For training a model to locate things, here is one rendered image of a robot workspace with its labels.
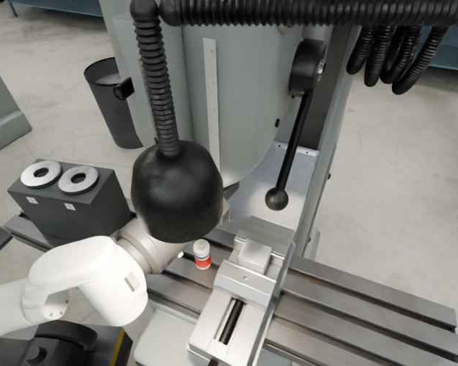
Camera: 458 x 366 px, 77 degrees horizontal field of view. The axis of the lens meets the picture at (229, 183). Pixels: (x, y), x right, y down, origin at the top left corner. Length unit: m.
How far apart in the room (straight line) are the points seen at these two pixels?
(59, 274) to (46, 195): 0.41
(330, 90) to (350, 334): 0.56
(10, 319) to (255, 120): 0.40
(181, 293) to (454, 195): 2.31
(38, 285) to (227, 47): 0.34
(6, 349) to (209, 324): 0.81
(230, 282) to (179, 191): 0.47
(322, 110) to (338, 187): 1.60
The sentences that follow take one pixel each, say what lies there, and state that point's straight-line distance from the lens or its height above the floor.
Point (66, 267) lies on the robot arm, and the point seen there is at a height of 1.30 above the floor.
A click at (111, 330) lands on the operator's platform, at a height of 0.40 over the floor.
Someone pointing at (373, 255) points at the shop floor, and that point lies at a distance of 2.08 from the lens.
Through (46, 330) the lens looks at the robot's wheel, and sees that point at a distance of 1.23.
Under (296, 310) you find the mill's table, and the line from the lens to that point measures 0.76.
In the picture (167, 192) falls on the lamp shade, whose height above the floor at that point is 1.48.
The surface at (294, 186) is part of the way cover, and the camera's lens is 0.91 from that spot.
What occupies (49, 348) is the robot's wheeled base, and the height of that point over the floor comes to 0.61.
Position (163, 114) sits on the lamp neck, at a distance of 0.18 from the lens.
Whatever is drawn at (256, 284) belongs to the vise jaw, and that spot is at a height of 1.04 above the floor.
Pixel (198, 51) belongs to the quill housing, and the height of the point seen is 1.52.
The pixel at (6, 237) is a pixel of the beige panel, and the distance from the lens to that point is 2.38.
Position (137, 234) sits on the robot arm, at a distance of 0.42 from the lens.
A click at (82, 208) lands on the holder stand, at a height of 1.09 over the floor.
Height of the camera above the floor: 1.62
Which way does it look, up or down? 46 degrees down
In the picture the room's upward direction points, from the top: straight up
